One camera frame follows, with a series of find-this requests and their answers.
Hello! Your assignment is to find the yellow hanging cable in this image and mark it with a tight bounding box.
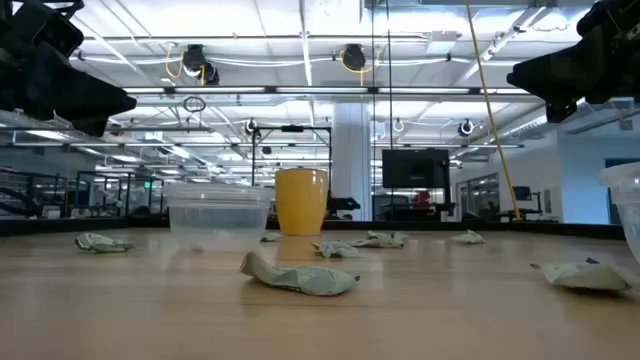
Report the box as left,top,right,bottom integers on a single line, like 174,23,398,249
464,0,522,222

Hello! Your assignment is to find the black monitor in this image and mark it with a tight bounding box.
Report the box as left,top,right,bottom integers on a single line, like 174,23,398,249
381,148,452,191

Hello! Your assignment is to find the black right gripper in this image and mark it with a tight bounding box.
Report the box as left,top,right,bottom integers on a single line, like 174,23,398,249
506,0,640,124

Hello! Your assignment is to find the black aluminium table frame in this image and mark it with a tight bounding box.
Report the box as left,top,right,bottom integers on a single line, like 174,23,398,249
0,215,626,241

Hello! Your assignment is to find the black hanging cable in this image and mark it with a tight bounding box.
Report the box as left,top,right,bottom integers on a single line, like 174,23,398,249
384,0,395,221
370,0,377,221

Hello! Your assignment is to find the black cable loop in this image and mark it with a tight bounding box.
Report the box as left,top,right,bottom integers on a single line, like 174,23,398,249
182,95,208,114

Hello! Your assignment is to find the clear plastic deli container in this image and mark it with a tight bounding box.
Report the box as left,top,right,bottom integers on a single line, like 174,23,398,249
161,181,274,252
599,161,640,265

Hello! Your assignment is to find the yellow plastic cup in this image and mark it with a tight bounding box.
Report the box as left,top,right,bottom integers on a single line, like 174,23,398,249
274,167,330,237

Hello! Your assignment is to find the long ceiling light bar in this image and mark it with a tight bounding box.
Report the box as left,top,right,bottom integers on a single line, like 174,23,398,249
122,85,532,96

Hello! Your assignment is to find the black camera frame stand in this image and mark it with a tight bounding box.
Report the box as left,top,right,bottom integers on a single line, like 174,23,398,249
251,124,334,221

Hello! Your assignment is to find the black ceiling cord reel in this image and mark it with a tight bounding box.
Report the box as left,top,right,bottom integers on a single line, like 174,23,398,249
341,43,368,72
180,43,221,87

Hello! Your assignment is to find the white building column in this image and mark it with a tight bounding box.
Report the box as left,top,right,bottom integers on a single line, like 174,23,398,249
331,102,374,222

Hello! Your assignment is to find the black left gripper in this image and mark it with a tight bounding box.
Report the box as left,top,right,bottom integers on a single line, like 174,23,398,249
0,0,138,138

